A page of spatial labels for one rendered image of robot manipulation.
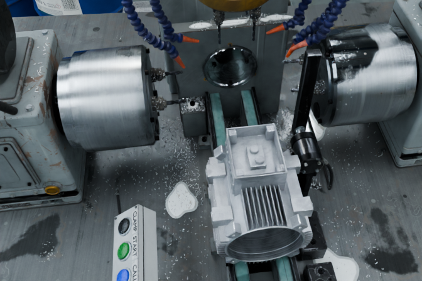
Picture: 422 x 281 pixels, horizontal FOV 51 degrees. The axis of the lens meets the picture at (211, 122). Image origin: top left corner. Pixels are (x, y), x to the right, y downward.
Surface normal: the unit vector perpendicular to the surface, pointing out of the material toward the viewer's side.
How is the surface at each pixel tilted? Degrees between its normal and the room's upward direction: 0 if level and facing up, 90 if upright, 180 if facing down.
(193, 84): 90
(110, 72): 17
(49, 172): 90
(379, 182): 0
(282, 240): 39
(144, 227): 52
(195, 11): 90
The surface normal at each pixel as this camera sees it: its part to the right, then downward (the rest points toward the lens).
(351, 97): 0.09, 0.50
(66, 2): 0.00, 0.77
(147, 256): 0.77, -0.47
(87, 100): 0.05, 0.07
